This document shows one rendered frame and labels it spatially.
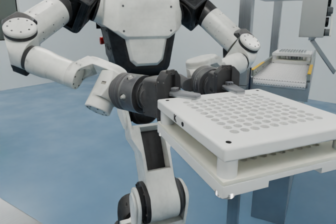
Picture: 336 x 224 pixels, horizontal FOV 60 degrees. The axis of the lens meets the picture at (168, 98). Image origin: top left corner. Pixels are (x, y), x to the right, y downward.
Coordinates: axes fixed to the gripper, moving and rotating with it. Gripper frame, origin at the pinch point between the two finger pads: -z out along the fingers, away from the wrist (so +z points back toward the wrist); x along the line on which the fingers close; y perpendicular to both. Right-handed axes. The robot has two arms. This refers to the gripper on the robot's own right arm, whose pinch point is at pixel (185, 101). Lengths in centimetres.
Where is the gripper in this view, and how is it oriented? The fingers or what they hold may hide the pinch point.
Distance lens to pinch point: 59.4
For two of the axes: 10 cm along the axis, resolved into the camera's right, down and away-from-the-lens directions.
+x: 0.1, 9.7, 2.4
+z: -8.1, -1.4, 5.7
